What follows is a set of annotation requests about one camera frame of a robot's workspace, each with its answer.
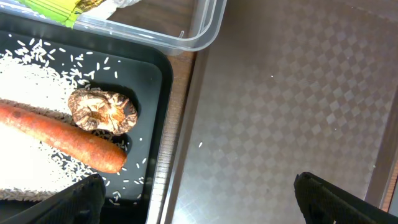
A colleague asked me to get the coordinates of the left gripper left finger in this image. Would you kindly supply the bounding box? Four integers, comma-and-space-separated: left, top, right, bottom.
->
1, 174, 106, 224

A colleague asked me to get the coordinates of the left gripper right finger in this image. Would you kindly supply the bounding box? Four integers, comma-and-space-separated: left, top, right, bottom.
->
294, 172, 397, 224

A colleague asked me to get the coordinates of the orange carrot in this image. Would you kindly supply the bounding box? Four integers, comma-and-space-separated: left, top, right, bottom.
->
1, 103, 127, 174

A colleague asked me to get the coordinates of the brown food scrap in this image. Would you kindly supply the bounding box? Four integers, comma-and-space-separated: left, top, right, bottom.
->
68, 89, 138, 135

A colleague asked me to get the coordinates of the yellow green snack wrapper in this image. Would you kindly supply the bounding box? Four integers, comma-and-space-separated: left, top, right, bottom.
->
17, 0, 105, 28

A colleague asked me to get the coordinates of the white tissue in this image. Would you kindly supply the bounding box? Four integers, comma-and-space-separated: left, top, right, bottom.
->
83, 0, 140, 19

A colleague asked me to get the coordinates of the spilled white rice pile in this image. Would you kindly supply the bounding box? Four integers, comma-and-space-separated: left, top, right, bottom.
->
0, 32, 149, 207

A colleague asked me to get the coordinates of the black plastic bin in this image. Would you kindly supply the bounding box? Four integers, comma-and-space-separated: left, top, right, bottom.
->
1, 12, 173, 223

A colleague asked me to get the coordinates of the dark brown serving tray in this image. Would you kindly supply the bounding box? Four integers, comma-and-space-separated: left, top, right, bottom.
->
161, 0, 397, 223

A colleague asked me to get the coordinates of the clear plastic bin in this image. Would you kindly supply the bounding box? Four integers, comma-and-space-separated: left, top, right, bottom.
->
1, 0, 227, 55

